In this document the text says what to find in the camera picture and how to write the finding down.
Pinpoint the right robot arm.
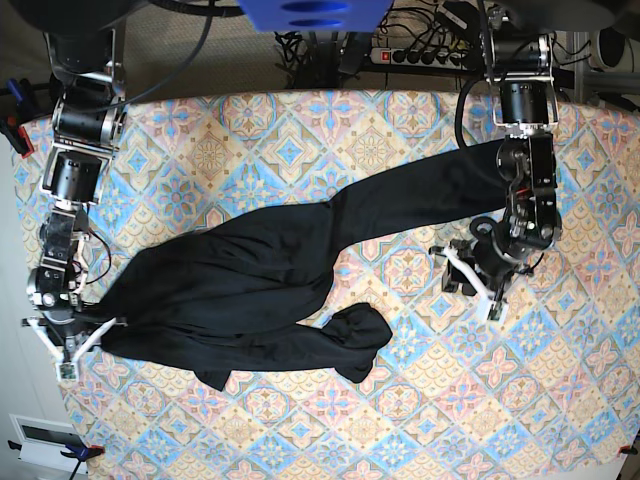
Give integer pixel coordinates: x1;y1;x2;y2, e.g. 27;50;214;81
12;1;133;381

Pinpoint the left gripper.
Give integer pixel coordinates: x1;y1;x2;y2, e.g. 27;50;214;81
429;199;562;321

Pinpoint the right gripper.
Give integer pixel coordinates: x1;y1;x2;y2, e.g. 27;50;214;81
21;264;125;382

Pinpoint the orange clamp lower right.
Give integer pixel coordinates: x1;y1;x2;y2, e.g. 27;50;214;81
618;445;639;456

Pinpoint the black t-shirt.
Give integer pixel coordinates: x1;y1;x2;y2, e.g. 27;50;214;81
96;141;506;390

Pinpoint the blue clamp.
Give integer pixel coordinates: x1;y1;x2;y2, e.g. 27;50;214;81
7;438;106;476
1;78;37;158

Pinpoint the white speaker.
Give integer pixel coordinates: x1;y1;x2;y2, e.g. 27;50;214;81
596;27;626;68

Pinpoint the white floor box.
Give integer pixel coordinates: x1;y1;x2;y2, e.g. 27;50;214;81
9;414;83;473

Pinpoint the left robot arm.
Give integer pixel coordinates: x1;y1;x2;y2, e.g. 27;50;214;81
430;1;625;324

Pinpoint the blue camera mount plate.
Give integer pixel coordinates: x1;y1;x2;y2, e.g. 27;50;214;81
238;0;392;32

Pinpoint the white power strip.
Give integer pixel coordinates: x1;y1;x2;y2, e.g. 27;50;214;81
369;47;464;70

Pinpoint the blue clamp lower left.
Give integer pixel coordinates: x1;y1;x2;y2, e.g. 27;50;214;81
7;438;106;476

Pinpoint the blue clamp upper left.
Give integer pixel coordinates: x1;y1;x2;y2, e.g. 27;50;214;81
1;78;37;158

